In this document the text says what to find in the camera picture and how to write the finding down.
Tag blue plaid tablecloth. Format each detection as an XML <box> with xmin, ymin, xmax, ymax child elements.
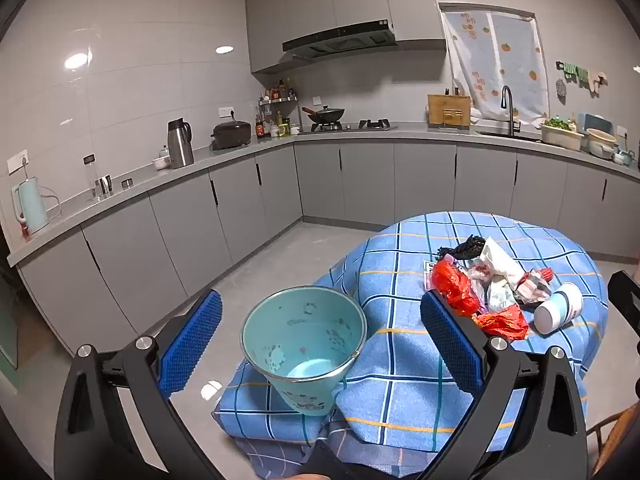
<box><xmin>212</xmin><ymin>210</ymin><xmax>611</xmax><ymax>480</ymax></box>

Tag grey kitchen counter cabinets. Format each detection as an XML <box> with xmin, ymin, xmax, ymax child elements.
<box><xmin>7</xmin><ymin>127</ymin><xmax>640</xmax><ymax>356</ymax></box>

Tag red plastic bag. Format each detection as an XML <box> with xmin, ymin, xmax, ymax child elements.
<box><xmin>432</xmin><ymin>259</ymin><xmax>481</xmax><ymax>317</ymax></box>

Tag pale green plastic bag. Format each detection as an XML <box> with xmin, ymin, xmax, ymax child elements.
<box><xmin>487</xmin><ymin>280</ymin><xmax>518</xmax><ymax>311</ymax></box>

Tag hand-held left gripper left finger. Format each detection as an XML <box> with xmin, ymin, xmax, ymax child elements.
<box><xmin>54</xmin><ymin>289</ymin><xmax>231</xmax><ymax>480</ymax></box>

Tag black rice cooker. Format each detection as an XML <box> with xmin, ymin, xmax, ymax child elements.
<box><xmin>210</xmin><ymin>120</ymin><xmax>252</xmax><ymax>151</ymax></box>

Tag blue dish rack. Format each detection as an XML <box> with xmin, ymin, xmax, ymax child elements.
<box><xmin>577</xmin><ymin>112</ymin><xmax>616</xmax><ymax>136</ymax></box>

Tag wooden chair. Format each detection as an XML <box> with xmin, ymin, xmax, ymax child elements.
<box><xmin>585</xmin><ymin>400</ymin><xmax>640</xmax><ymax>466</ymax></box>

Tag black wok with lid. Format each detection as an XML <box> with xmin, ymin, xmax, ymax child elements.
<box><xmin>301</xmin><ymin>105</ymin><xmax>346</xmax><ymax>126</ymax></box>

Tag white fruit-print curtain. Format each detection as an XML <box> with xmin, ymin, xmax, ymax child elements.
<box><xmin>439</xmin><ymin>2</ymin><xmax>551</xmax><ymax>120</ymax></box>

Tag pale teal electric kettle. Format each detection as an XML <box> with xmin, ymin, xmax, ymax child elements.
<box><xmin>11</xmin><ymin>176</ymin><xmax>51</xmax><ymax>236</ymax></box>

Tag wooden knife block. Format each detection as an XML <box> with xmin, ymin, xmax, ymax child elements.
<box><xmin>426</xmin><ymin>92</ymin><xmax>472</xmax><ymax>130</ymax></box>

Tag glass jar with black lid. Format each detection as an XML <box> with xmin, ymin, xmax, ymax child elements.
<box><xmin>82</xmin><ymin>154</ymin><xmax>98</xmax><ymax>200</ymax></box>

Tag corner spice rack with bottles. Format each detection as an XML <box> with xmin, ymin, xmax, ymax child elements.
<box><xmin>255</xmin><ymin>79</ymin><xmax>301</xmax><ymax>139</ymax></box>

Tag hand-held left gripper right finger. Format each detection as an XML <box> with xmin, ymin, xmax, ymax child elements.
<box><xmin>420</xmin><ymin>291</ymin><xmax>588</xmax><ymax>480</ymax></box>

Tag red crumpled wrapper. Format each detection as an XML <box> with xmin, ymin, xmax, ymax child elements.
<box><xmin>472</xmin><ymin>306</ymin><xmax>530</xmax><ymax>338</ymax></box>

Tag black range hood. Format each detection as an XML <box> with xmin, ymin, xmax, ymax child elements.
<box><xmin>281</xmin><ymin>19</ymin><xmax>399</xmax><ymax>59</ymax></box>

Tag grey plaid cloth scrap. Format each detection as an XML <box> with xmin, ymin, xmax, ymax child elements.
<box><xmin>515</xmin><ymin>269</ymin><xmax>551</xmax><ymax>306</ymax></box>

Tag black kitchen faucet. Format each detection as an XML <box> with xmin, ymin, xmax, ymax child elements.
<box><xmin>501</xmin><ymin>85</ymin><xmax>521</xmax><ymax>137</ymax></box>

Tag black mesh net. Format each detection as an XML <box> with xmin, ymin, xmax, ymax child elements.
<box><xmin>436</xmin><ymin>235</ymin><xmax>487</xmax><ymax>261</ymax></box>

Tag white paper cup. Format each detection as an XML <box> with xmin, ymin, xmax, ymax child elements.
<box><xmin>534</xmin><ymin>282</ymin><xmax>585</xmax><ymax>336</ymax></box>

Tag green striped towel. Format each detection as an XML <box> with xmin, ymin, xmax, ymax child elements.
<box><xmin>556</xmin><ymin>60</ymin><xmax>591</xmax><ymax>81</ymax></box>

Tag gas stove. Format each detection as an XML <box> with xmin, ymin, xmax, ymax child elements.
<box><xmin>297</xmin><ymin>119</ymin><xmax>398</xmax><ymax>135</ymax></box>

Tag cream plastic basin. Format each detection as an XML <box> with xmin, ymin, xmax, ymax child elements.
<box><xmin>585</xmin><ymin>128</ymin><xmax>618</xmax><ymax>161</ymax></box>

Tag steel thermos jug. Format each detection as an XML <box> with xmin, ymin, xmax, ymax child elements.
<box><xmin>166</xmin><ymin>118</ymin><xmax>195</xmax><ymax>169</ymax></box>

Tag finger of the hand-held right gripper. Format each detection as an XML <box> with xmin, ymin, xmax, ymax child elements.
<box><xmin>607</xmin><ymin>270</ymin><xmax>640</xmax><ymax>356</ymax></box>

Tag teal metal bucket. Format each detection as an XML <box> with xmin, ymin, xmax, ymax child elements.
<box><xmin>240</xmin><ymin>285</ymin><xmax>368</xmax><ymax>416</ymax></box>

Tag cream basin with vegetables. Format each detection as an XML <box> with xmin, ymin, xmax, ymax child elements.
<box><xmin>540</xmin><ymin>117</ymin><xmax>585</xmax><ymax>152</ymax></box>

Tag white red-printed plastic bag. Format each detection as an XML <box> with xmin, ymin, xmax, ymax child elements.
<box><xmin>460</xmin><ymin>237</ymin><xmax>526</xmax><ymax>301</ymax></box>

